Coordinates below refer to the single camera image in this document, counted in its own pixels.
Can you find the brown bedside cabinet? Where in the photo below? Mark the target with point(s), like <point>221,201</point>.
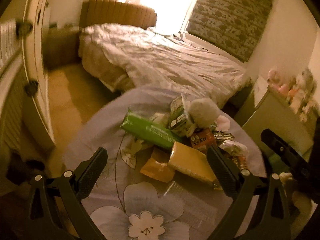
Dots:
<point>60,47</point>

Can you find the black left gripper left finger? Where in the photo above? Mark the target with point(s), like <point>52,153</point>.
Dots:
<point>71,187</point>

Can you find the white wardrobe door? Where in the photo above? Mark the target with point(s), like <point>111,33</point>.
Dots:
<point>24,80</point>

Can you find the orange plastic wrapper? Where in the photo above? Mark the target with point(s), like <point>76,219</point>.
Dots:
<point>157,167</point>

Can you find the pink plush toy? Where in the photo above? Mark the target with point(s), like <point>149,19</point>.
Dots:
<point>278,81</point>

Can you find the green white milk carton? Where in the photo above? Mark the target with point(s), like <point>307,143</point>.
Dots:
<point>179,119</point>

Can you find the white dresser cabinet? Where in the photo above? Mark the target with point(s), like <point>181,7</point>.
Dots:
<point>265,108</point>

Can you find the yellow package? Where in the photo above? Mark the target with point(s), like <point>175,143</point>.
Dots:
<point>191,162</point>

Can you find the clear plastic wrapper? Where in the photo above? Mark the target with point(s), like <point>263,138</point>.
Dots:
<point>197,213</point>

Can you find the white rumpled bed duvet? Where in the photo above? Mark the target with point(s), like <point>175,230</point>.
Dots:
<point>124,57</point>

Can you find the grey fluffy plush ball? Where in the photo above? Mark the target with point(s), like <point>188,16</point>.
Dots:
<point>204,112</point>

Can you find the stack of books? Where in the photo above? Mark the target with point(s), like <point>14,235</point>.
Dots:
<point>300,96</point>

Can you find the patterned grey window curtain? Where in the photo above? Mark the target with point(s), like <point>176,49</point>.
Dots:
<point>235,26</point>

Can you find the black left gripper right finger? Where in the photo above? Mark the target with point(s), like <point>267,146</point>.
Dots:
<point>271,217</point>

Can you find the green snack wrapper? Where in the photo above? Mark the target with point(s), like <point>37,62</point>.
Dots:
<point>149,131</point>

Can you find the red brown snack packet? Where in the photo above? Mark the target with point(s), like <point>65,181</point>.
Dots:
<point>202,140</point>

